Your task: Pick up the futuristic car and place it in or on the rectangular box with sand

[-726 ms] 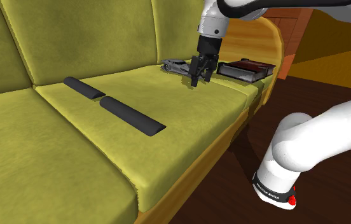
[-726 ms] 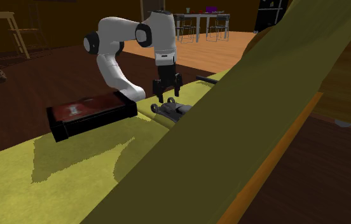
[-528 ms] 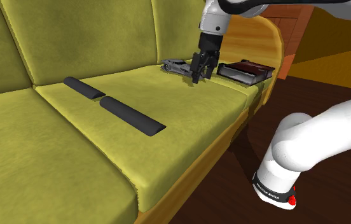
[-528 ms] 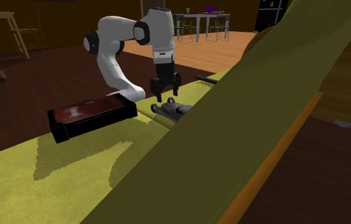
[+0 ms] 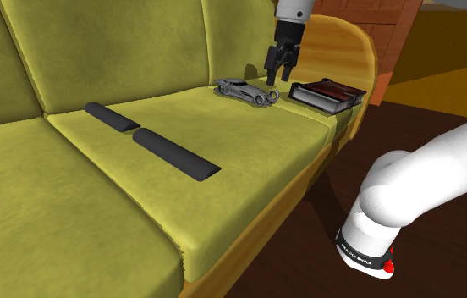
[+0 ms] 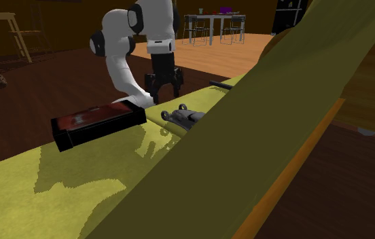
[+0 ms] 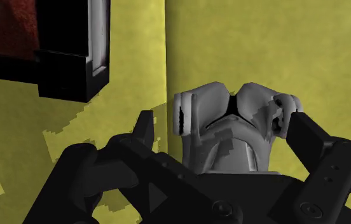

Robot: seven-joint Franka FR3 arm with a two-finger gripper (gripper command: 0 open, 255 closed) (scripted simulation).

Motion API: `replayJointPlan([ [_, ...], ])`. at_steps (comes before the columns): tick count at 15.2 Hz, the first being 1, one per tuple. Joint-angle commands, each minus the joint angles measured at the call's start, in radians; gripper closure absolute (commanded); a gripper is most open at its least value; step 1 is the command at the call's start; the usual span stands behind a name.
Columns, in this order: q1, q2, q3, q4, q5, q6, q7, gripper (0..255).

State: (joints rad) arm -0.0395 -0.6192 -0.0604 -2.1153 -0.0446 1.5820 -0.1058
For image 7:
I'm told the black box with grey panel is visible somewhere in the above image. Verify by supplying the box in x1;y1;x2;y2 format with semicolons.
34;0;111;104

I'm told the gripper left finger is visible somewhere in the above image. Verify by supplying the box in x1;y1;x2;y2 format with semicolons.
22;110;245;224

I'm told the grey figure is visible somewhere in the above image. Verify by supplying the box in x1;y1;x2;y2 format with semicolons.
172;81;304;175

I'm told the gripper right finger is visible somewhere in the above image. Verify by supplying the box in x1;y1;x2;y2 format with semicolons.
268;111;351;224

